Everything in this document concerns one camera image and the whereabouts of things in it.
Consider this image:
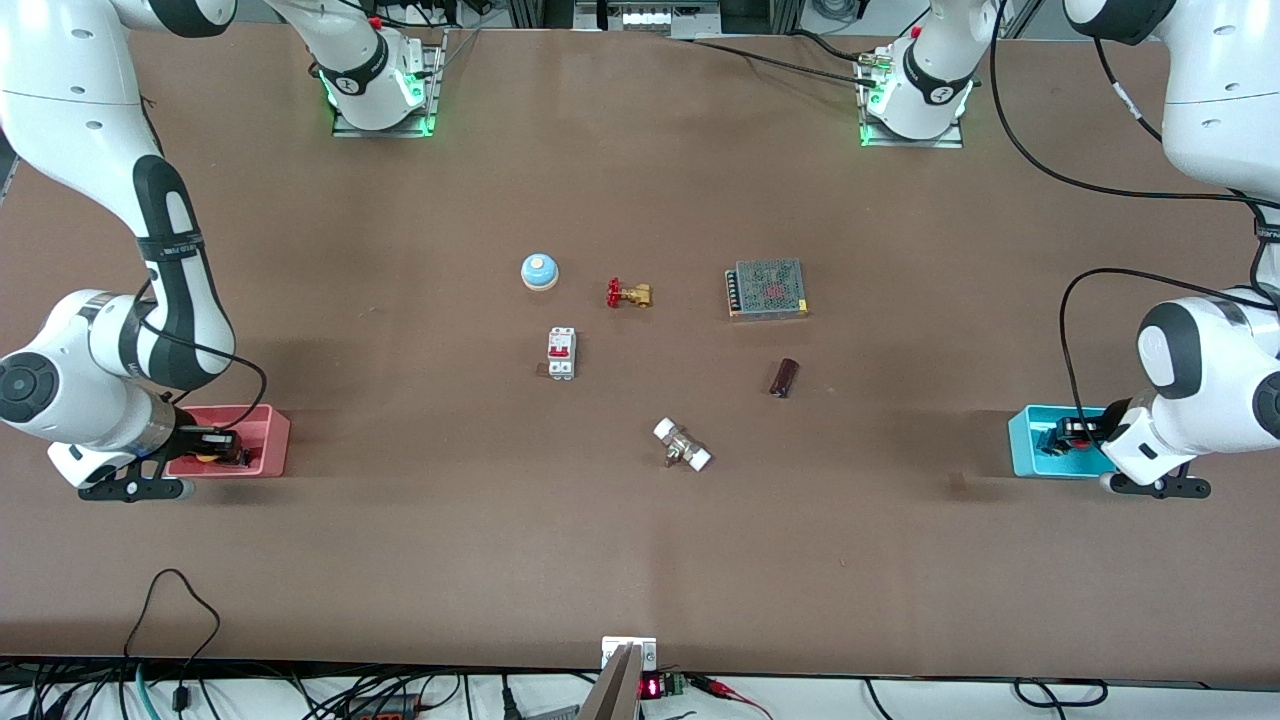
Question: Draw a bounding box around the red push button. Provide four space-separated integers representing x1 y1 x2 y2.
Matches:
1038 419 1095 458

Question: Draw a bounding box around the pink plastic bin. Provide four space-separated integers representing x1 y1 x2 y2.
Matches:
165 404 291 479

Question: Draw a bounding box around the blue plastic bin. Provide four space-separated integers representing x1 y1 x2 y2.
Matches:
1007 404 1119 480

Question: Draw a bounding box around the metal mesh power supply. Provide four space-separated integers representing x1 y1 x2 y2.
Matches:
725 258 810 321

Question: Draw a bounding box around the white capped metal fitting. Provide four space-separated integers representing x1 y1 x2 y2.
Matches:
652 417 713 474

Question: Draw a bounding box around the grey metal bar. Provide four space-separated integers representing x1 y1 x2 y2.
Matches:
576 643 643 720

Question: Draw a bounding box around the thin black looped cable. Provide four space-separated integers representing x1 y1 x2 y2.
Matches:
122 568 223 713

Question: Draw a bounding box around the black coiled cable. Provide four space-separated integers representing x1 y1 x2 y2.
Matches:
1012 678 1109 709

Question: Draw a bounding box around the green cable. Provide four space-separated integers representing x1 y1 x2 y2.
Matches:
133 662 166 720

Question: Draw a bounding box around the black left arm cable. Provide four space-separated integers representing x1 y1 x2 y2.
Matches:
988 0 1280 426

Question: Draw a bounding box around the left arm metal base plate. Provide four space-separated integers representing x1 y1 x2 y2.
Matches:
855 48 965 151

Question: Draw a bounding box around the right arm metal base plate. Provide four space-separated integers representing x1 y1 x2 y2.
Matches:
331 28 448 139

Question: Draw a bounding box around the red clip lead wire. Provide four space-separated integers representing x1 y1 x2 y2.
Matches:
688 674 776 720

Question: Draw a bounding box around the white metal bracket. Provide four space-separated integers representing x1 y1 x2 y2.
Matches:
601 636 659 671

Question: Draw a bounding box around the black cable on table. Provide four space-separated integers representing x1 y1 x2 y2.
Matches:
672 28 883 89

